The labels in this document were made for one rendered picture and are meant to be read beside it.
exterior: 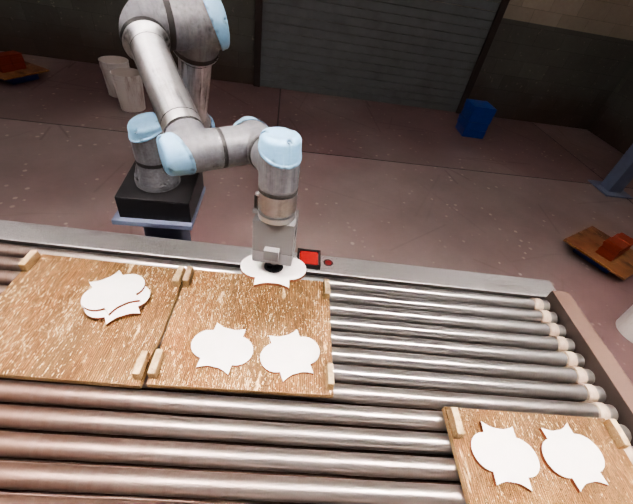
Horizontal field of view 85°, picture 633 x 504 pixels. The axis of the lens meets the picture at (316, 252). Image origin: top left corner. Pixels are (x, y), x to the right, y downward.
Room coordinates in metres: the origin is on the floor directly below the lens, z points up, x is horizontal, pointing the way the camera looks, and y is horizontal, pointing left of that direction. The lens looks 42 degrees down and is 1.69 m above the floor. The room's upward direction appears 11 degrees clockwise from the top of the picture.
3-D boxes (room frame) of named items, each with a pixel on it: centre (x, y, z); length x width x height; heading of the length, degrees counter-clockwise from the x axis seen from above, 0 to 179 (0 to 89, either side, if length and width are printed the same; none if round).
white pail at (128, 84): (3.68, 2.30, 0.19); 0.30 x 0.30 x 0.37
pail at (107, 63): (3.98, 2.61, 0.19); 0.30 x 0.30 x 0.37
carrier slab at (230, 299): (0.53, 0.12, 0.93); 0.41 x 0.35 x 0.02; 98
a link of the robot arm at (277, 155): (0.57, 0.10, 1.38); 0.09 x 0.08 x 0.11; 38
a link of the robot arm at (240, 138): (0.64, 0.17, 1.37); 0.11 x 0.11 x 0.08; 38
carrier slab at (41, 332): (0.47, 0.54, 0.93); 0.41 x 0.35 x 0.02; 96
